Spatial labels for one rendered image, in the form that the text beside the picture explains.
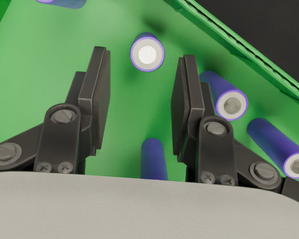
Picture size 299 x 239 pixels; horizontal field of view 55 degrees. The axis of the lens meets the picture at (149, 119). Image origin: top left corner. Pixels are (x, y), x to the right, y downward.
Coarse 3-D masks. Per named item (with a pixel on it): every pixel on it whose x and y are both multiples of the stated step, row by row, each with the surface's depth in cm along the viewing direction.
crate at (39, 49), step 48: (0, 0) 18; (96, 0) 20; (144, 0) 20; (192, 0) 15; (0, 48) 21; (48, 48) 21; (192, 48) 21; (240, 48) 16; (0, 96) 22; (48, 96) 22; (144, 96) 22; (288, 96) 22
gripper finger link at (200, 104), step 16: (192, 64) 13; (176, 80) 14; (192, 80) 12; (176, 96) 13; (192, 96) 11; (208, 96) 12; (176, 112) 13; (192, 112) 11; (208, 112) 12; (176, 128) 12; (192, 128) 11; (176, 144) 12; (192, 144) 11; (240, 144) 10; (192, 160) 11; (240, 160) 10; (256, 160) 10; (240, 176) 10; (256, 176) 9; (272, 176) 9
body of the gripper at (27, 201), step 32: (0, 192) 7; (32, 192) 7; (64, 192) 7; (96, 192) 7; (128, 192) 7; (160, 192) 7; (192, 192) 7; (224, 192) 7; (256, 192) 8; (0, 224) 6; (32, 224) 6; (64, 224) 6; (96, 224) 6; (128, 224) 6; (160, 224) 6; (192, 224) 7; (224, 224) 7; (256, 224) 7; (288, 224) 7
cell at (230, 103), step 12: (204, 72) 21; (216, 84) 17; (228, 84) 17; (216, 96) 16; (228, 96) 16; (240, 96) 16; (216, 108) 16; (228, 108) 16; (240, 108) 16; (228, 120) 16
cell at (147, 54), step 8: (144, 32) 20; (136, 40) 15; (144, 40) 15; (152, 40) 15; (136, 48) 15; (144, 48) 14; (152, 48) 14; (160, 48) 15; (136, 56) 15; (144, 56) 15; (152, 56) 15; (160, 56) 15; (136, 64) 15; (144, 64) 15; (152, 64) 15; (160, 64) 15
